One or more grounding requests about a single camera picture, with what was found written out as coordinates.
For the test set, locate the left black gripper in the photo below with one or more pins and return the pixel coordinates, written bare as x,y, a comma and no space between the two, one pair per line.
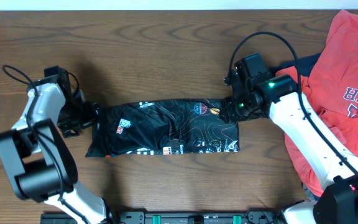
93,117

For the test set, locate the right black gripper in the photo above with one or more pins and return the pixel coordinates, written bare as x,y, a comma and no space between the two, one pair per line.
229,106

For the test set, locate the black orange-patterned jersey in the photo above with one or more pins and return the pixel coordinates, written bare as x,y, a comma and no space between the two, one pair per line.
165,127

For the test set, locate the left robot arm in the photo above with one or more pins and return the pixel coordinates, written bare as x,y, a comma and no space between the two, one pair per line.
38,163

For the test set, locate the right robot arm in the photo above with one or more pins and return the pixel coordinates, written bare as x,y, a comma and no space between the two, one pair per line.
335,166

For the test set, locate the navy blue garment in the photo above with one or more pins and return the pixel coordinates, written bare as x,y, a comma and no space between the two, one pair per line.
306,64

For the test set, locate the red t-shirt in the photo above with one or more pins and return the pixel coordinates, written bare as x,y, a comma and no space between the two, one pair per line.
332,87

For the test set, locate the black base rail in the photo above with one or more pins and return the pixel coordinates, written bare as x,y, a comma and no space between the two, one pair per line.
248,217

